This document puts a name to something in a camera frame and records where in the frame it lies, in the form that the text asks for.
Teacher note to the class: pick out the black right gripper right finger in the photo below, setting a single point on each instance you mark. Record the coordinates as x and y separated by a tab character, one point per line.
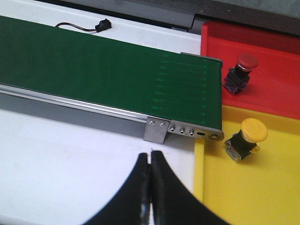
172	202

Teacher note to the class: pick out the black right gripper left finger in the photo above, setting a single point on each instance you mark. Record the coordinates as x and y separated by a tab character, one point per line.
131	204

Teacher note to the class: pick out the yellow mushroom push button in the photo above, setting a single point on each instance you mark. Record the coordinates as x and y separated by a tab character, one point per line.
244	142

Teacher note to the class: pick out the red mushroom push button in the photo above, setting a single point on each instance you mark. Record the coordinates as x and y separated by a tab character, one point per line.
238	76

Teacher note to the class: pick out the right metal conveyor leg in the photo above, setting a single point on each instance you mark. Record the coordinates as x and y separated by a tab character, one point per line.
156	129

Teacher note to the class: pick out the yellow plastic tray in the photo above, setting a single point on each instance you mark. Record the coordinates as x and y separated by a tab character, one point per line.
261	189

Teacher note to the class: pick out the green conveyor belt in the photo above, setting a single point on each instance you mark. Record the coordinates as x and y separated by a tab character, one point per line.
108	72

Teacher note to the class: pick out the red plastic tray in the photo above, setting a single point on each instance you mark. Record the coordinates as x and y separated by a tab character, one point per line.
274	86

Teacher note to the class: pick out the aluminium conveyor frame rail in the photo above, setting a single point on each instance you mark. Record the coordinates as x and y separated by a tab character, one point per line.
175	126

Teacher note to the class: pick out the black sensor with cable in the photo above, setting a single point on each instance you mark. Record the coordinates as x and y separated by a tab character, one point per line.
101	26

